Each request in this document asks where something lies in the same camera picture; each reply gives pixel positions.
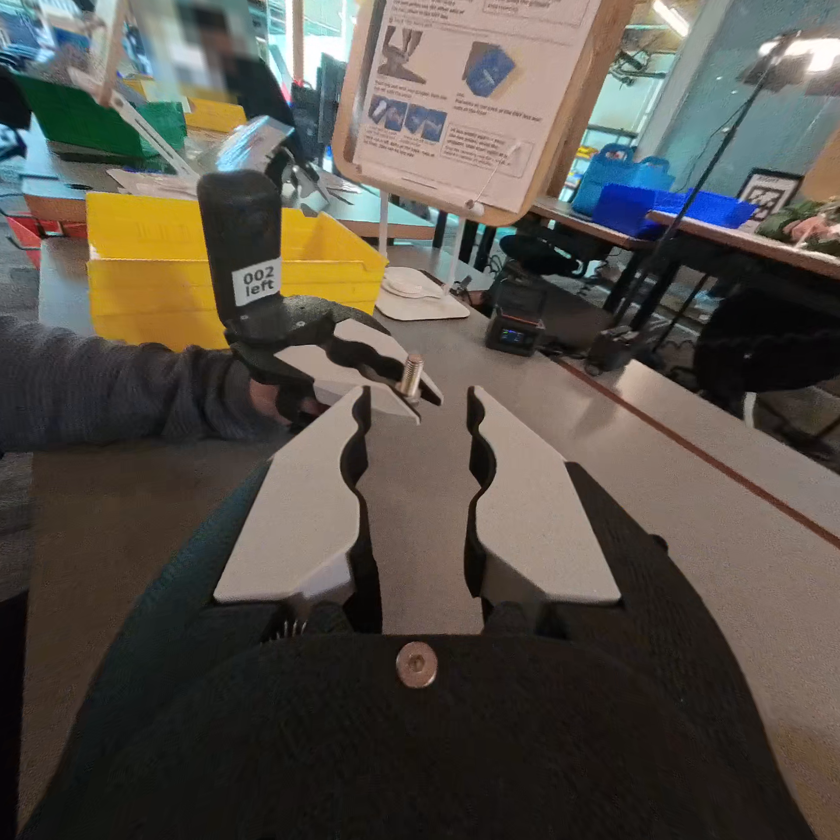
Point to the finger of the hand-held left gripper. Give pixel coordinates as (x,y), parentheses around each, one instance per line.
(377,344)
(328,377)

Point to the person's left hand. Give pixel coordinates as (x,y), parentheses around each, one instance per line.
(264,401)

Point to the black framed tag marker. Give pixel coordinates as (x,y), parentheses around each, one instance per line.
(769,193)

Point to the brown wooden desk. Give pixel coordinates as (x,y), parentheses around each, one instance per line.
(741,239)

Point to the black battery charger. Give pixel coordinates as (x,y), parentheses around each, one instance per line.
(613,351)

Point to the yellow plastic bin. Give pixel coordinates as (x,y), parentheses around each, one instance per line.
(151,262)

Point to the person's left forearm grey sleeve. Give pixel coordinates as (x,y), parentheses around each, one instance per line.
(118,387)

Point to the white board stand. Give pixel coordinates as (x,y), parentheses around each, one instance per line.
(420,302)

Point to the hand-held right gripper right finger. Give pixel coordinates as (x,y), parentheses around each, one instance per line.
(538,525)

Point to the light blue basket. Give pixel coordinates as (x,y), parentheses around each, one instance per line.
(617,174)

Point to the black chair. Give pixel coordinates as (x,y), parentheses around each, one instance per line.
(761,348)

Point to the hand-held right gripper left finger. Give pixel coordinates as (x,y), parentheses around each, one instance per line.
(295,525)

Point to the dark blue plastic bin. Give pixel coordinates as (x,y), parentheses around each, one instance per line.
(630,207)

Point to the green plastic bin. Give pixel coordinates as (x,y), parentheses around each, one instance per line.
(65,111)

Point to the red crate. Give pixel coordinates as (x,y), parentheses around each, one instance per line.
(39,229)

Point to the white plastic strip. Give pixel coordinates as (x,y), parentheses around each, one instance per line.
(154,134)

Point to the silver steel bolt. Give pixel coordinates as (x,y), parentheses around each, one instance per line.
(412,374)

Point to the clear plastic packet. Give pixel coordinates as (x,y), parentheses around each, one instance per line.
(253,144)

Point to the black light stand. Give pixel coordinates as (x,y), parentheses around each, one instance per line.
(715,151)

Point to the wooden framed instruction board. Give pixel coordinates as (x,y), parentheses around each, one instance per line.
(459,98)

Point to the small black device with screen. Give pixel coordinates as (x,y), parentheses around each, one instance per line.
(515,328)

